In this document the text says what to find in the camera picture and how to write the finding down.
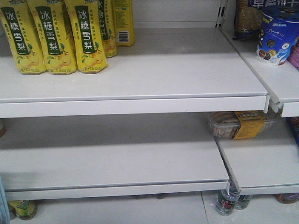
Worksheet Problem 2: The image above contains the blue oreo cookie tub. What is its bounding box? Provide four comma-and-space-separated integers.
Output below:
256, 6, 299, 66

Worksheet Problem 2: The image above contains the blue chips bag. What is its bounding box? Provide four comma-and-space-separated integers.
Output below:
286, 117, 299, 145

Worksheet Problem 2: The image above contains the dark blue biscuit package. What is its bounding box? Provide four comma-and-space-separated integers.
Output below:
234, 0, 299, 40

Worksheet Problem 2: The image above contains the yellow pear drink bottle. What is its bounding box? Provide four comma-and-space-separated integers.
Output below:
0, 0, 47, 75
27, 0, 77, 75
112, 0, 135, 46
65, 0, 108, 74
99, 0, 117, 58

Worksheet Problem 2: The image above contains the light blue plastic basket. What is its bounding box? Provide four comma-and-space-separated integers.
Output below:
0, 179, 10, 224

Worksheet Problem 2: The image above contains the orange purple jar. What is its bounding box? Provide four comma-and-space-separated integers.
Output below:
274, 193, 299, 204

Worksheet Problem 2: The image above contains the pink snack package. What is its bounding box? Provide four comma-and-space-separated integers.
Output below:
288, 42, 299, 69

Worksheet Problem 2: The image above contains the white store shelving unit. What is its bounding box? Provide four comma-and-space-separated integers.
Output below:
0, 0, 299, 224

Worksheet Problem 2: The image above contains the clear cookie box yellow band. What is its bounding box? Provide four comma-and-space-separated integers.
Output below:
206, 111, 278, 140

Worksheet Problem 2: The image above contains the clear water bottle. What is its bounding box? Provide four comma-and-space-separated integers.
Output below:
235, 195, 253, 210
215, 180, 240, 216

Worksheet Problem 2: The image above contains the yellow green drink bottle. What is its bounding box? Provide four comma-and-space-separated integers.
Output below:
8, 200, 38, 220

